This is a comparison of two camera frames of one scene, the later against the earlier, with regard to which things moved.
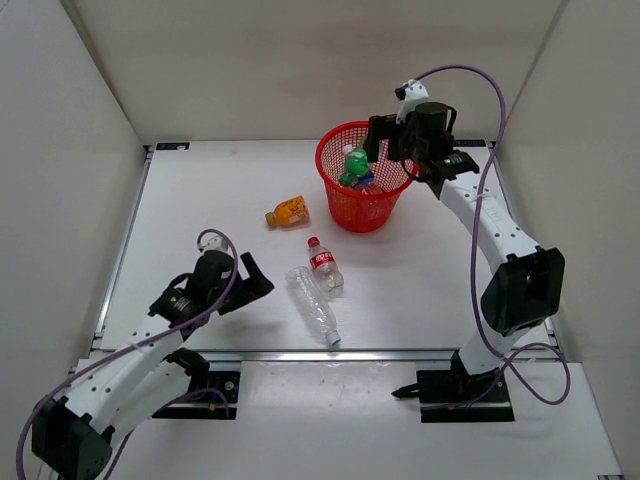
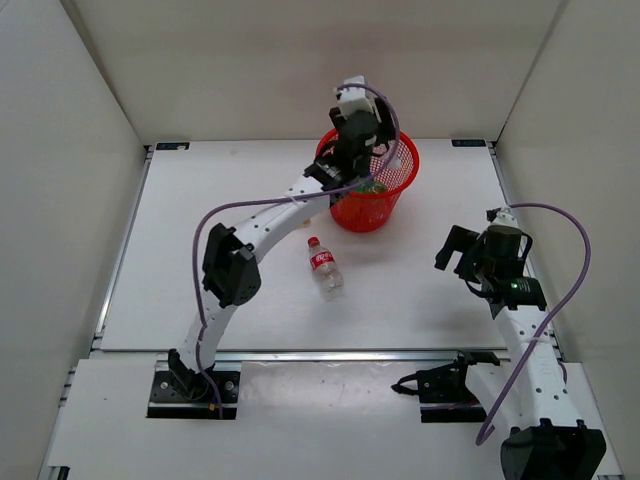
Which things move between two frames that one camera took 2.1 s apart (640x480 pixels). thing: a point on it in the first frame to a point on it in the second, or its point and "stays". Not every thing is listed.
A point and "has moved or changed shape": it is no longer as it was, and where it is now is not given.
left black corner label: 173,146 stays
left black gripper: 251,288 to 384,130
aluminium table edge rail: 332,355 stays
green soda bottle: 356,164 has moved or changed shape
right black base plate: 452,396 stays
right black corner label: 469,143 stays
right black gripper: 385,128 to 460,240
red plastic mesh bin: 364,195 stays
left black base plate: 213,399 stays
